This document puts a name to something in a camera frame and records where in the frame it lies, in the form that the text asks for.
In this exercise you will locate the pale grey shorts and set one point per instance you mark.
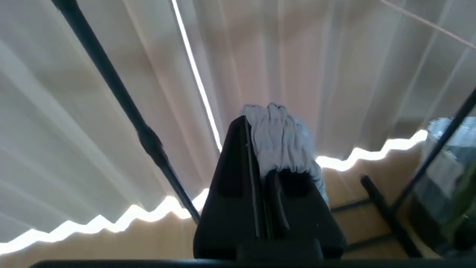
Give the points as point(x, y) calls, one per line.
point(279, 137)

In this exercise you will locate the pink clothes hanger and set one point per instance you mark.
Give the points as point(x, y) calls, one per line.
point(427, 23)

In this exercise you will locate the black clothes rack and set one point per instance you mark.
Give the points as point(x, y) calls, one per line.
point(111, 74)

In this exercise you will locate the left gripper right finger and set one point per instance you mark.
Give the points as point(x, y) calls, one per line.
point(305, 219)

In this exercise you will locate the green garment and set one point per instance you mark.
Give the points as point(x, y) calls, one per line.
point(465, 201)

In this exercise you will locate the beige curtain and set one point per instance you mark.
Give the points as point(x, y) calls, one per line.
point(334, 74)

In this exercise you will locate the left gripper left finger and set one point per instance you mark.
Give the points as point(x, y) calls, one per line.
point(227, 208)

